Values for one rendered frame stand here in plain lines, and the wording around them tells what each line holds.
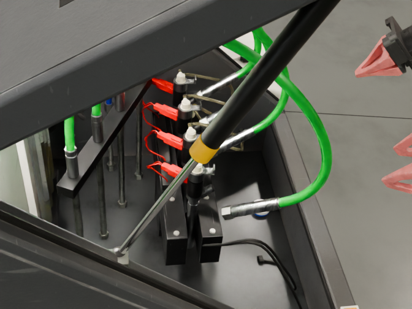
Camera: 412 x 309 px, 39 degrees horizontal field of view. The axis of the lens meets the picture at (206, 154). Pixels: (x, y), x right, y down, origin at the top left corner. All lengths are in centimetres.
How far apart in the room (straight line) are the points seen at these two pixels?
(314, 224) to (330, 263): 9
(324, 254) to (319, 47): 237
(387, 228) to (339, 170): 35
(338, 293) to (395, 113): 207
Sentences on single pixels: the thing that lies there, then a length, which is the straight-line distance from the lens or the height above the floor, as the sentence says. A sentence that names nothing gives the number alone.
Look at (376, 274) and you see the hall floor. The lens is 231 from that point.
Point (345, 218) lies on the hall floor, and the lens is 244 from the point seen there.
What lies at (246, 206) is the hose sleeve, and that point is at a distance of 87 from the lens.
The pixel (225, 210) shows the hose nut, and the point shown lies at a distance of 89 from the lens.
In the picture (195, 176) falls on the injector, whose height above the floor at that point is 110.
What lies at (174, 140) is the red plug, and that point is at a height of 108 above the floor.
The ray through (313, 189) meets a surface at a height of 121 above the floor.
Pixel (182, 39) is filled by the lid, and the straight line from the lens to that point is 34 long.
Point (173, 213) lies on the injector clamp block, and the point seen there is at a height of 98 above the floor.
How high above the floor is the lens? 179
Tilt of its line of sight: 44 degrees down
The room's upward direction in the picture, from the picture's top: 7 degrees clockwise
